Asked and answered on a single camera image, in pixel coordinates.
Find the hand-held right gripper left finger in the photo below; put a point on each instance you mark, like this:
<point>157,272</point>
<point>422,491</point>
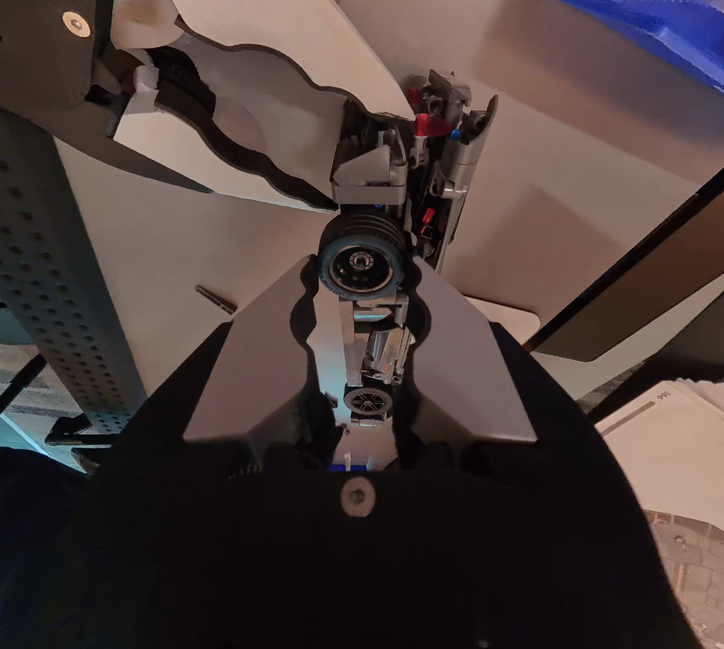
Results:
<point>249,377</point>

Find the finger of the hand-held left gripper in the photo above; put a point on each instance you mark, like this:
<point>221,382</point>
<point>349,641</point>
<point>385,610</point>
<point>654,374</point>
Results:
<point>169,145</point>
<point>254,9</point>

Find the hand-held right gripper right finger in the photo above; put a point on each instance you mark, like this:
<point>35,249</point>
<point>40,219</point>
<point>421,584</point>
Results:
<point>475,377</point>

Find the thin grey toy panel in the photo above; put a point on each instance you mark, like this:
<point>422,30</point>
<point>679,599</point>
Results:
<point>215,299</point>

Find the black toy wheel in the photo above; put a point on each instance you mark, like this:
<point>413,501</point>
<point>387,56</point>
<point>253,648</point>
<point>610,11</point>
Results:
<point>362,264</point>

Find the grey toy car model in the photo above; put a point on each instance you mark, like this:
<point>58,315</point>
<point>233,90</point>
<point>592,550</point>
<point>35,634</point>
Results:
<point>367,168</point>

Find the instruction book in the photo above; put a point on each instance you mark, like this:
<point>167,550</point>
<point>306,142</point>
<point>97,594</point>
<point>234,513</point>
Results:
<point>679,451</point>

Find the white book stand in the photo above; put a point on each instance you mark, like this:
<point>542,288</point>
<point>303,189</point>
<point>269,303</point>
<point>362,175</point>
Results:
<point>509,318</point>

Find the blue plastic bin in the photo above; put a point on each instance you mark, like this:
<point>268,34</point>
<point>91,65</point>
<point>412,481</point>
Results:
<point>650,32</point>

